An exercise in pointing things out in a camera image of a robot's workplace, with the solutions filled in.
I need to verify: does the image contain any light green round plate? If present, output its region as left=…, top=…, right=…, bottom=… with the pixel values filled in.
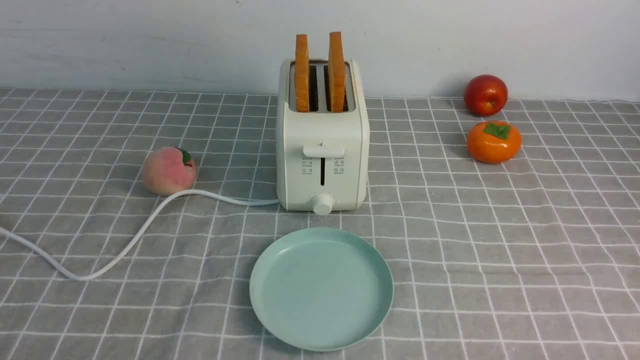
left=249, top=227, right=394, bottom=353

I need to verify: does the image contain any pink peach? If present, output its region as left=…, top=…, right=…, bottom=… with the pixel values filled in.
left=142, top=146, right=197, bottom=197

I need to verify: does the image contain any red apple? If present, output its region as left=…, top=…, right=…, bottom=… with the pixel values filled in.
left=462, top=74, right=509, bottom=117

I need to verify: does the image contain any orange persimmon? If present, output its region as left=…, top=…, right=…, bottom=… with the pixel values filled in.
left=466, top=121, right=522, bottom=165

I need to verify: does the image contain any grey checked tablecloth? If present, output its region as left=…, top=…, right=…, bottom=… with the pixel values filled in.
left=0, top=88, right=640, bottom=360

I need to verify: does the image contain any white power cable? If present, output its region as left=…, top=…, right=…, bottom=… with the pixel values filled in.
left=0, top=189, right=281, bottom=281

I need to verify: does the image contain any white two-slot toaster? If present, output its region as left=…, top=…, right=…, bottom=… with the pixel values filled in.
left=275, top=59, right=370, bottom=215

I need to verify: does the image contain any toast slice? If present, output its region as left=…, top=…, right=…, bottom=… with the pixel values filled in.
left=327, top=31, right=346, bottom=113
left=294, top=34, right=311, bottom=113

